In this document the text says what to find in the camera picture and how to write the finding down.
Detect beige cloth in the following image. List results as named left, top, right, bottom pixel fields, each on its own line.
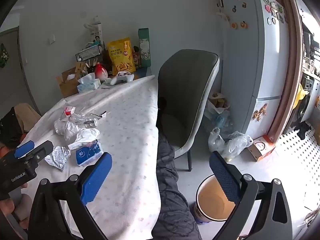
left=14, top=104, right=42, bottom=133

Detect white dotted tablecloth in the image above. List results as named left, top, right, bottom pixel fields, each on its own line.
left=20, top=75, right=162, bottom=240

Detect grey chair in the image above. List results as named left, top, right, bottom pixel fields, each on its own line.
left=157, top=49, right=220, bottom=172

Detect yellow snack bag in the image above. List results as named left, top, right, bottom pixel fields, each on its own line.
left=107, top=37, right=137, bottom=76

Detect silver printed wrapper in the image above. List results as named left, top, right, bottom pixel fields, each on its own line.
left=44, top=146, right=71, bottom=172

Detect tall white carton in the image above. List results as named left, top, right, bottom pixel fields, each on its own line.
left=89, top=22, right=104, bottom=47

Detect white face mask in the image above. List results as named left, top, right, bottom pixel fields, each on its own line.
left=68, top=128, right=100, bottom=150

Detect person's left hand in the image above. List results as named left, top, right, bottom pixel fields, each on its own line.
left=0, top=182, right=33, bottom=230

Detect beige plastic bag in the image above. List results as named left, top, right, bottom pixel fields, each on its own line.
left=207, top=92, right=230, bottom=114

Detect bluish plastic bag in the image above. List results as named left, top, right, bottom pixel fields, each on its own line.
left=212, top=110, right=235, bottom=135

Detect white plastic bag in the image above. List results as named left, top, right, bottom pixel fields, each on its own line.
left=209, top=127, right=254, bottom=162

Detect black cloth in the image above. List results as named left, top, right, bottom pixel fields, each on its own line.
left=294, top=121, right=312, bottom=140

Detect blue tissue packet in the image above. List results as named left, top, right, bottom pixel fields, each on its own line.
left=76, top=140, right=103, bottom=167

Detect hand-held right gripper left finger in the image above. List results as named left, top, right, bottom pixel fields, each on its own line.
left=27, top=152, right=113, bottom=240

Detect green door decoration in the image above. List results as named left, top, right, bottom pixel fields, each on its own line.
left=0, top=43, right=10, bottom=68

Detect brown cardboard box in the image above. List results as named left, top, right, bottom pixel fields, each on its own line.
left=56, top=66, right=87, bottom=98

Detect dark cloth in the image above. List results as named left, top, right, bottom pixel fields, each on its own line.
left=0, top=107, right=24, bottom=148

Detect person's leg dark pants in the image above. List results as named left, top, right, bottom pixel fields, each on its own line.
left=151, top=132, right=203, bottom=240

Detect light blue tissue pack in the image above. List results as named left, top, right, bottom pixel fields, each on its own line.
left=77, top=74, right=101, bottom=94

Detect red white vase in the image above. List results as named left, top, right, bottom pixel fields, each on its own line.
left=94, top=63, right=108, bottom=81

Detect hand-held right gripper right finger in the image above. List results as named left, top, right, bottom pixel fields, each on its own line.
left=209, top=151, right=293, bottom=240

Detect crumpled white tissue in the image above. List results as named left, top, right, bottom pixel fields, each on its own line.
left=54, top=118, right=75, bottom=140

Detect brown paper bucket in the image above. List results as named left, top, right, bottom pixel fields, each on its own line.
left=194, top=174, right=240, bottom=224

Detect grey door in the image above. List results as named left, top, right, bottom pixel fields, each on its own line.
left=0, top=27, right=42, bottom=115

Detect black wire basket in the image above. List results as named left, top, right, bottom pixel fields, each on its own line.
left=75, top=45, right=103, bottom=62

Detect yellow cloth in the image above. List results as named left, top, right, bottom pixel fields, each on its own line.
left=294, top=84, right=309, bottom=108

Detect green patterned box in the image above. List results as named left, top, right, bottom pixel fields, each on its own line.
left=138, top=28, right=152, bottom=68

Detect group of fridge magnets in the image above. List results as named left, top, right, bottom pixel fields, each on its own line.
left=262, top=0, right=288, bottom=25

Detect clear plastic wrapper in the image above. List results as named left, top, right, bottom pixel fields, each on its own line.
left=71, top=114, right=98, bottom=128

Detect white refrigerator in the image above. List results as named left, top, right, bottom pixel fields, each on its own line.
left=220, top=0, right=290, bottom=140

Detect white bowl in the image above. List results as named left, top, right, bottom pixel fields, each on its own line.
left=110, top=71, right=135, bottom=85

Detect wooden door frame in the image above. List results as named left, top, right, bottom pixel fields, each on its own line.
left=269, top=0, right=304, bottom=143

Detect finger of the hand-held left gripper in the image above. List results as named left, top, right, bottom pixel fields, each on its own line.
left=26, top=141, right=54, bottom=170
left=14, top=141, right=35, bottom=159

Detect orange white cardboard box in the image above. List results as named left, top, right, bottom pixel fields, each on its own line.
left=247, top=135, right=275, bottom=162

